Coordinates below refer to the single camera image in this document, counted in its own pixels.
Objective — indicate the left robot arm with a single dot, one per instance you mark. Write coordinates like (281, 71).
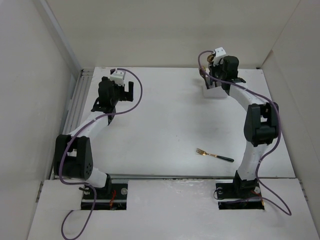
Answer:
(73, 158)

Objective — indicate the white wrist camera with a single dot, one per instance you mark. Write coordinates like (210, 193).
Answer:
(220, 53)
(117, 77)

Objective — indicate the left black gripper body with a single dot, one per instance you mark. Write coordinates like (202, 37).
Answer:
(118, 94)

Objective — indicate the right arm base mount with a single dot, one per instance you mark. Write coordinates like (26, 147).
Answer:
(231, 198)

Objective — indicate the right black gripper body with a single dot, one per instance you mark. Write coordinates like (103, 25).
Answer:
(216, 71)

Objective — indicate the gold fork green handle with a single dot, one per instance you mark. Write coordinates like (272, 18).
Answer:
(204, 153)

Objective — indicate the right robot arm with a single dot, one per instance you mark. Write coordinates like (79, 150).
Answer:
(260, 126)

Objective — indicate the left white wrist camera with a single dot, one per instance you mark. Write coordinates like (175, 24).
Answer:
(117, 77)

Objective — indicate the brown wooden spoon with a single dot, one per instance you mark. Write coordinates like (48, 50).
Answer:
(202, 70)

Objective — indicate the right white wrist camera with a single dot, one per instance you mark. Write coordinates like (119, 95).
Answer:
(220, 53)

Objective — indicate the gold spoon green handle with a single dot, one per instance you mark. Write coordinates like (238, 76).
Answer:
(210, 58)

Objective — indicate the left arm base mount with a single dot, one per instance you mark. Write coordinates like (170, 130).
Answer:
(114, 199)

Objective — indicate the white three-slot utensil container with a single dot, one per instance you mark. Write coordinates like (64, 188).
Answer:
(213, 90)

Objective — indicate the aluminium rail frame left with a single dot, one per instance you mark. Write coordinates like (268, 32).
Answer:
(77, 93)

